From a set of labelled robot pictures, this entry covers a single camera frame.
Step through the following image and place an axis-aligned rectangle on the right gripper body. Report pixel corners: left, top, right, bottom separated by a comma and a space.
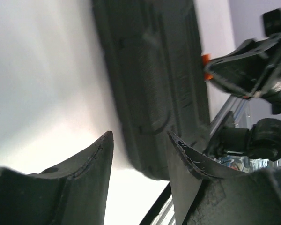
250, 33, 281, 103

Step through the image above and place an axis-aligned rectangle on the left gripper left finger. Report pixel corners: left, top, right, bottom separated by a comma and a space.
0, 131, 114, 225

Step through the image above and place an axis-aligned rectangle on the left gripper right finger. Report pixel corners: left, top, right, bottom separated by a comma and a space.
166, 132, 281, 225

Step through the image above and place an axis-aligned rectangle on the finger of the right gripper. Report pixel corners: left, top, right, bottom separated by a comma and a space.
205, 38, 269, 98

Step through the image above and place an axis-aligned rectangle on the black plastic tool case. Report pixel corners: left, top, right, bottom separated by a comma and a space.
92, 0, 210, 180

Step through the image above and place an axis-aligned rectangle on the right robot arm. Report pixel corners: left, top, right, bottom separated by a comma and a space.
205, 33, 281, 161

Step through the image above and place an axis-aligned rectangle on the aluminium frame rail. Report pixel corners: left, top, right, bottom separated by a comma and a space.
140, 97, 247, 225

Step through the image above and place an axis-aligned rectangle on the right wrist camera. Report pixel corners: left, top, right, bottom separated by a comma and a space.
261, 7, 281, 37

